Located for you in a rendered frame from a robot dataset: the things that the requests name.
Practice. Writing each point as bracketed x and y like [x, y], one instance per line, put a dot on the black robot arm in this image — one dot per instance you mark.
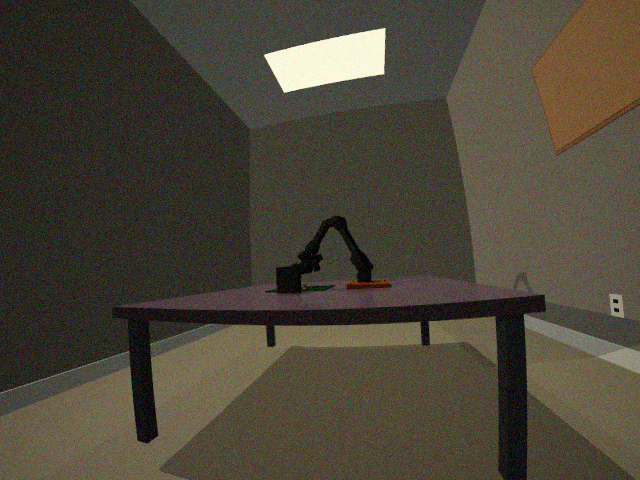
[358, 258]

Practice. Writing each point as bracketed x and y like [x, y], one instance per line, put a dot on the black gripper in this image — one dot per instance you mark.
[307, 267]

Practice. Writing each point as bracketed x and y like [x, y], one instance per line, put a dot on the green circuit board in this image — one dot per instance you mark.
[306, 289]

